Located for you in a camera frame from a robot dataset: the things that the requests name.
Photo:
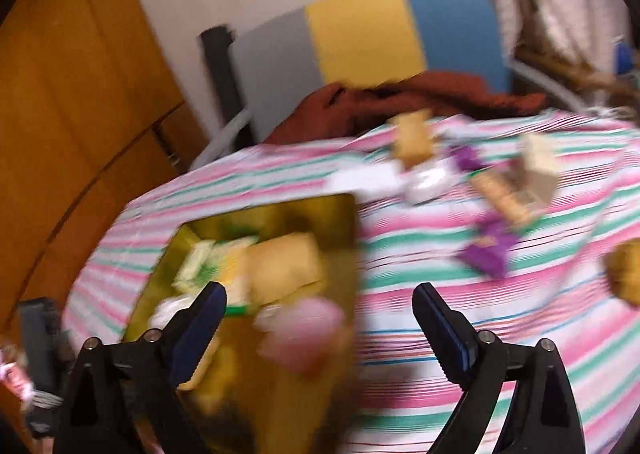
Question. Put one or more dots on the blue round object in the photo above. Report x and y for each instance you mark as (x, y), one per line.
(622, 59)

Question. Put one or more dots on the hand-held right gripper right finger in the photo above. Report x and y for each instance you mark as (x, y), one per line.
(447, 334)

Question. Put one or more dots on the brown padded jacket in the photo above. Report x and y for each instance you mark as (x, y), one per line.
(450, 94)

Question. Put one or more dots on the black rolled mat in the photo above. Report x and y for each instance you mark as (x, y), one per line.
(220, 74)

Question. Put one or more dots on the purple candy packet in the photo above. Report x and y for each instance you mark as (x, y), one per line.
(467, 159)
(485, 246)

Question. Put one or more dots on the white sponge block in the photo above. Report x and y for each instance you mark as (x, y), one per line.
(365, 179)

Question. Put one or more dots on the clear sesame cracker packet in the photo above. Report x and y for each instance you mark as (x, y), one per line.
(500, 194)

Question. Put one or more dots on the yellow sponge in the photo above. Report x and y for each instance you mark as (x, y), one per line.
(412, 139)
(285, 261)

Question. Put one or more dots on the gold metal tin tray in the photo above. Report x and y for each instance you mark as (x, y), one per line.
(300, 411)

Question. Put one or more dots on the green cracker packet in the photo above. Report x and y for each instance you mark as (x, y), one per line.
(230, 259)

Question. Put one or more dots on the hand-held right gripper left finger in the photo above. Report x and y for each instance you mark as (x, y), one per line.
(197, 334)

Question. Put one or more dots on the beige cardboard box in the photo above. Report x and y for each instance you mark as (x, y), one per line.
(537, 169)

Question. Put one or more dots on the wooden shelf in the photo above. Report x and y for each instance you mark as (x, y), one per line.
(590, 76)

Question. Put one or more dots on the wooden cabinet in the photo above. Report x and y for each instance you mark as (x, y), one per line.
(75, 109)

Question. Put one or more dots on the clear plastic bag bundle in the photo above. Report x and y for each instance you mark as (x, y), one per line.
(425, 184)
(167, 311)

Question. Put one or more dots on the pink plastic bag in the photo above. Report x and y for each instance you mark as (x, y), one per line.
(300, 334)

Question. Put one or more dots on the pink green striped tablecloth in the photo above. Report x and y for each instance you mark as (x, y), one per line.
(400, 259)

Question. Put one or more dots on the grey yellow blue chair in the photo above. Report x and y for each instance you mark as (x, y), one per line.
(360, 44)

